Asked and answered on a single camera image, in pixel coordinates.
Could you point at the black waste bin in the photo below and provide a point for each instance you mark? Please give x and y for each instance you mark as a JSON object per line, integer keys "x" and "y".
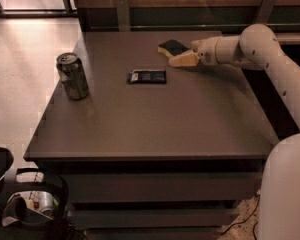
{"x": 13, "y": 207}

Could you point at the metal bracket right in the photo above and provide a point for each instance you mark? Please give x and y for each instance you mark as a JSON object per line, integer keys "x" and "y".
{"x": 264, "y": 11}

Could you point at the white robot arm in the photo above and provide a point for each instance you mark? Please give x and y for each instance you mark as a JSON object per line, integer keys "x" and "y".
{"x": 258, "y": 48}

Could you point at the green soda can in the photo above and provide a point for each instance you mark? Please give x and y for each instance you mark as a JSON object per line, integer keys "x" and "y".
{"x": 72, "y": 76}

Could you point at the metal bracket left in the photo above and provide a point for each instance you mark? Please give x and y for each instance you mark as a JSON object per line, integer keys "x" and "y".
{"x": 123, "y": 15}

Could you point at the yellow green sponge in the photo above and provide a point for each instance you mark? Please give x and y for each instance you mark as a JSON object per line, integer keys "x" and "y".
{"x": 171, "y": 48}

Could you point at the grey drawer cabinet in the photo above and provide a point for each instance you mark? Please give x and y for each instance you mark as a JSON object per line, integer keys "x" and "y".
{"x": 153, "y": 161}

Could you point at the dark blue snack packet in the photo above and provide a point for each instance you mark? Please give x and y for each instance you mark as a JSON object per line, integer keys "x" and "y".
{"x": 138, "y": 76}

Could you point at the metal bracket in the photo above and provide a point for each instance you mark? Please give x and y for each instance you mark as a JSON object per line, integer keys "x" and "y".
{"x": 123, "y": 15}
{"x": 264, "y": 11}

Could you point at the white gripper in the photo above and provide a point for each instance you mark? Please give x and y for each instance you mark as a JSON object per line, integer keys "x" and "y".
{"x": 206, "y": 51}

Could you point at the silver can in bin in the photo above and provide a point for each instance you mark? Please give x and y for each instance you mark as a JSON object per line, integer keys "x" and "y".
{"x": 46, "y": 204}

